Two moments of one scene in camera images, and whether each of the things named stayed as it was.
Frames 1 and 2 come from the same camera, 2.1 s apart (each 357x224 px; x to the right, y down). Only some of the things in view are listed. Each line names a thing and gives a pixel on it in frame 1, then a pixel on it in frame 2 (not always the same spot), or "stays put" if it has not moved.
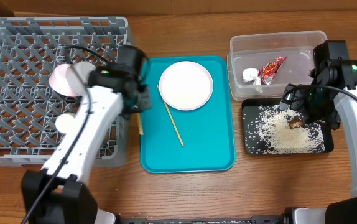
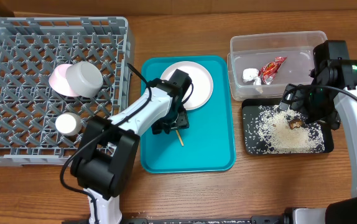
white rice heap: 280,131 stays put
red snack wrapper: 267,73 stays put
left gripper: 146,102 → 161,126
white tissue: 251,74 stays put
